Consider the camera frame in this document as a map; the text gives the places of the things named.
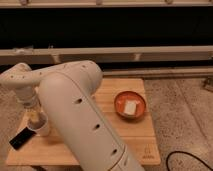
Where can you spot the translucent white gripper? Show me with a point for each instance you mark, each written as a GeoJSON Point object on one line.
{"type": "Point", "coordinates": [28, 97]}

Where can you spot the grey metal rail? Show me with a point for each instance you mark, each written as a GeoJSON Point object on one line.
{"type": "Point", "coordinates": [106, 55]}

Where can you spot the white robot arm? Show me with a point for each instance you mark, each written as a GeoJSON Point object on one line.
{"type": "Point", "coordinates": [64, 92]}

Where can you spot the orange bowl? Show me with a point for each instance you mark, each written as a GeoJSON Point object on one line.
{"type": "Point", "coordinates": [120, 100]}

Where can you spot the black smartphone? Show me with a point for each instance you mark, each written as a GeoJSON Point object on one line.
{"type": "Point", "coordinates": [22, 138]}

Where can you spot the white block in bowl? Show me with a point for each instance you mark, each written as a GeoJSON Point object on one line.
{"type": "Point", "coordinates": [130, 108]}

